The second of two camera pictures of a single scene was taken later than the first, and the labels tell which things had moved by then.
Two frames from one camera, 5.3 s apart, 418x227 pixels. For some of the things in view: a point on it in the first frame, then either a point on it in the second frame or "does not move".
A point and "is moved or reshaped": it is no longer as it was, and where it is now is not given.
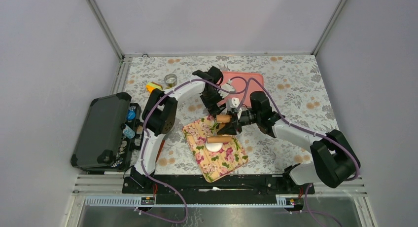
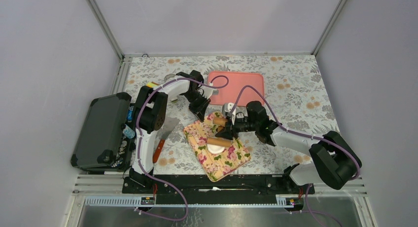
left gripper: (212, 108) to (199, 110)
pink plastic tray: (245, 83) does not move
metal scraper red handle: (159, 150) does not move
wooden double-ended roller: (222, 119) is moved or reshaped
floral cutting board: (214, 166) does not move
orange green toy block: (151, 86) does not move
